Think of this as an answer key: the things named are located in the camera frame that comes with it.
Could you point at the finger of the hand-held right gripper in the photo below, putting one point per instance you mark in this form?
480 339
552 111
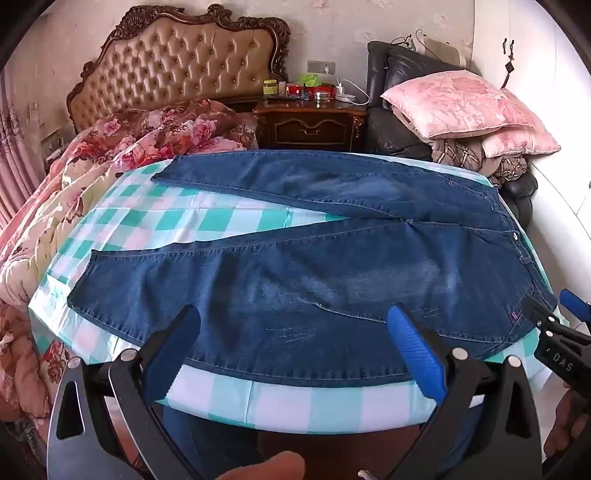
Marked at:
535 311
574 303

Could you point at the black leather armchair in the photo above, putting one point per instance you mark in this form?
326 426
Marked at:
392 134

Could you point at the red tin box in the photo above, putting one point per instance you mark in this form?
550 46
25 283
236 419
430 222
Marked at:
298 90

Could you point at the grey wall socket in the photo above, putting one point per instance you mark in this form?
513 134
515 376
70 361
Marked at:
321 67

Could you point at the red tassel charm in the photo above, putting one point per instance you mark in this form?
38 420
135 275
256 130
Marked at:
508 67

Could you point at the person's right hand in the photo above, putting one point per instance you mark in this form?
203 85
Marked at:
563 427

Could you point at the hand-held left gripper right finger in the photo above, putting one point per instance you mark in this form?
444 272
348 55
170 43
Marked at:
415 353

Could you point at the small pink floral pillow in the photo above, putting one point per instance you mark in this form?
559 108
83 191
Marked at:
521 141

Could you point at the dark wooden nightstand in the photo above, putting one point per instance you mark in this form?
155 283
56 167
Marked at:
309 124

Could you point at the blue denim pants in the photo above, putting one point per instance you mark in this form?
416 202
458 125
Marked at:
323 277

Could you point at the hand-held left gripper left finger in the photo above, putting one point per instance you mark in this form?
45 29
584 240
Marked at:
170 355

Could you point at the yellow lidded jar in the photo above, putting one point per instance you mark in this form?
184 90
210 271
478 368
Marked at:
270 87

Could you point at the pink curtain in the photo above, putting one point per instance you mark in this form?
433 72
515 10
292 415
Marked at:
14 161

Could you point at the brown plaid blanket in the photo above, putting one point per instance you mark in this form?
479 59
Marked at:
461 154

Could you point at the green plastic bag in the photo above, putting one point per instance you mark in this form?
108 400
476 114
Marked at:
309 79

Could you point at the large pink floral pillow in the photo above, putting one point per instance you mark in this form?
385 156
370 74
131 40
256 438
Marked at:
452 101

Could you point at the white wardrobe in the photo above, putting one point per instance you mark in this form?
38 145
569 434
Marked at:
554 69

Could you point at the tufted leather bed headboard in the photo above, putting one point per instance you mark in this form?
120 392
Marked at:
175 60

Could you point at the pink floral quilt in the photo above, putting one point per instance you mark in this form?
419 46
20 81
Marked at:
69 184

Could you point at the person's left hand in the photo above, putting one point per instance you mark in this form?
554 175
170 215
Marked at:
268 466

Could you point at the green white checkered tablecloth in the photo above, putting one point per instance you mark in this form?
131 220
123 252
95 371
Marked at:
207 217

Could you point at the round metal tin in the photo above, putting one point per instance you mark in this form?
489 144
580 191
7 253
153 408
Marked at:
322 95

